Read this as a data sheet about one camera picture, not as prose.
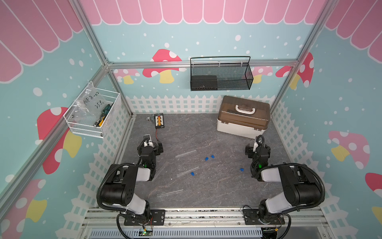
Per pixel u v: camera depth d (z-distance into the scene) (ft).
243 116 2.99
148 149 2.45
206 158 3.10
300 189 1.48
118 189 1.50
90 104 2.37
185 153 3.19
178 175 2.87
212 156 3.17
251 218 2.43
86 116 2.15
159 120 3.71
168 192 2.71
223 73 3.09
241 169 2.98
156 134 3.58
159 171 2.94
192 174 2.94
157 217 2.46
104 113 2.43
